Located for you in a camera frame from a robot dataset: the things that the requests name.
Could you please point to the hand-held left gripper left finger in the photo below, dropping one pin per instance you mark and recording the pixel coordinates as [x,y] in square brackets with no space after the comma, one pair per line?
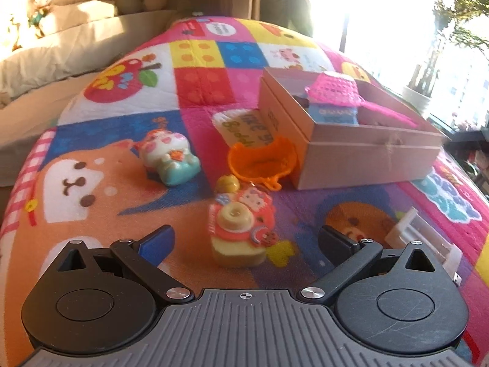
[154,242]

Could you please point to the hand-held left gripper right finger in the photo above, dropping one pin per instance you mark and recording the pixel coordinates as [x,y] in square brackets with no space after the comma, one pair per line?
[338,242]

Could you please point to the yellow pink camera toy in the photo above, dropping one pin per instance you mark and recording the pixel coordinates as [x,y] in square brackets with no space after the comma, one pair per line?
[237,233]

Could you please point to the pink cardboard box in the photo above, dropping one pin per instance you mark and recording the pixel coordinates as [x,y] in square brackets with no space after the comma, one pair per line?
[363,156]

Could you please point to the blue white tissue packet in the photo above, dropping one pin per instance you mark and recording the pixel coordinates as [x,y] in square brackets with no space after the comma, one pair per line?
[332,114]

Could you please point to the pink mesh basket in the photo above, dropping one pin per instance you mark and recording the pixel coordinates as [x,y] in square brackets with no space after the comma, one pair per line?
[336,88]

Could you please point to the colourful cartoon play mat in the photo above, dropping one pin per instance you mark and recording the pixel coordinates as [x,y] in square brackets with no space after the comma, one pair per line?
[133,183]

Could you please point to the white plastic rack piece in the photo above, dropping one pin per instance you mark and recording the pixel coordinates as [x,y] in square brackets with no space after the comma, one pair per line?
[405,229]

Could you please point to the white teal cat toy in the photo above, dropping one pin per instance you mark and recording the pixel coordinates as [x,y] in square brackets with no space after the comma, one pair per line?
[172,160]

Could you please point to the orange plastic cup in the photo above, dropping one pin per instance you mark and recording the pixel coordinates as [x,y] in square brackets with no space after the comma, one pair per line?
[263,160]

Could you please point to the pink plastic stick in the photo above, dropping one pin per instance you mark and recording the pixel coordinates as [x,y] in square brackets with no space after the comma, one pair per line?
[389,112]

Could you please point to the white plant pot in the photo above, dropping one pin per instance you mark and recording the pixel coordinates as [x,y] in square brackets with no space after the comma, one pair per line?
[416,99]

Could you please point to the beige sofa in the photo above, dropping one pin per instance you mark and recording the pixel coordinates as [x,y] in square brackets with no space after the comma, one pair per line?
[30,130]

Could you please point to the cream pillows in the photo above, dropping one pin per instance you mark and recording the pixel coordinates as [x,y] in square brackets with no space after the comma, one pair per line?
[57,49]

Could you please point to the green potted plant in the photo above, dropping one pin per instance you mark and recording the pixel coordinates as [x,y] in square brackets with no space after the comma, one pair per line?
[439,46]

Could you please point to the green hanging cloth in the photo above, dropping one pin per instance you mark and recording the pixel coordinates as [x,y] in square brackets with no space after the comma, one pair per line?
[300,4]

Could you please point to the small plush doll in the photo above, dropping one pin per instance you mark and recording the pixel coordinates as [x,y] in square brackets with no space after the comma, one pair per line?
[40,11]

